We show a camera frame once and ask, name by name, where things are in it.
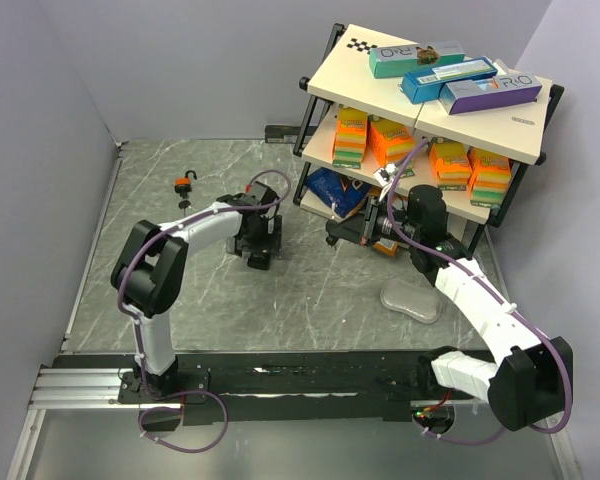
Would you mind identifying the clear plastic pouch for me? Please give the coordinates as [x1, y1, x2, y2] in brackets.
[380, 279, 444, 325]

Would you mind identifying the teal R+O box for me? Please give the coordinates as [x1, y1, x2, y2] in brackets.
[369, 41, 465, 79]

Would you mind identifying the sponge pack far right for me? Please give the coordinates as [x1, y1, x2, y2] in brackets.
[468, 147, 512, 208]

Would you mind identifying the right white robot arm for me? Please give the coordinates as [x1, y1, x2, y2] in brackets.
[325, 185, 573, 434]

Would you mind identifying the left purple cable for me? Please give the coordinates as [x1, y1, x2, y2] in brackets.
[117, 169, 292, 396]

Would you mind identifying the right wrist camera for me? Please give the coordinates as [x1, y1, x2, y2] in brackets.
[373, 163, 398, 199]

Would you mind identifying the blue chips bag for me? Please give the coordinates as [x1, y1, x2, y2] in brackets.
[305, 167, 371, 218]

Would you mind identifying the purple cable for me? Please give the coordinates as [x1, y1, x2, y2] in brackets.
[117, 169, 292, 396]
[385, 138, 575, 446]

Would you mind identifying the blue box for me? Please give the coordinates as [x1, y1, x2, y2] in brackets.
[401, 57, 498, 104]

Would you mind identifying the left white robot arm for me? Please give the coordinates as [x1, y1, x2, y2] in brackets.
[111, 180, 282, 402]

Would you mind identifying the sponge pack far left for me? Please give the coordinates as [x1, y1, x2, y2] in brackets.
[332, 106, 368, 169]

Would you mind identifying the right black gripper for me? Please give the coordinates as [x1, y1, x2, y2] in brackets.
[329, 195, 421, 247]

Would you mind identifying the orange Kettle chips bag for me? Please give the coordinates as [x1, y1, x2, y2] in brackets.
[373, 239, 399, 257]

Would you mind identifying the purple R+O box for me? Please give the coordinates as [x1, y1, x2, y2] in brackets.
[438, 73, 542, 115]

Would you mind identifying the three-tier shelf rack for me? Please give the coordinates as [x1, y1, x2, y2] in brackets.
[293, 23, 565, 250]

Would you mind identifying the black device behind shelf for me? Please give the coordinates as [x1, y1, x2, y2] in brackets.
[264, 124, 300, 144]

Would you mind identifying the orange padlock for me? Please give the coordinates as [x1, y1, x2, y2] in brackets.
[174, 169, 197, 198]

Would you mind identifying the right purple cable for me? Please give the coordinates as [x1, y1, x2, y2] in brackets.
[385, 138, 575, 446]

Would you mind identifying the black-headed key bunch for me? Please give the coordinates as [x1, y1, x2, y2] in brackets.
[178, 200, 191, 213]

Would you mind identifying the black padlock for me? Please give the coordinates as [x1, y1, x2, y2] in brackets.
[247, 252, 271, 271]

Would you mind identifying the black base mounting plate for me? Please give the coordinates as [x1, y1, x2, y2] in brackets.
[118, 350, 466, 426]

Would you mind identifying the orange sponge pack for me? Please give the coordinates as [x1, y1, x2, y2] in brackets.
[367, 115, 415, 181]
[428, 138, 473, 191]

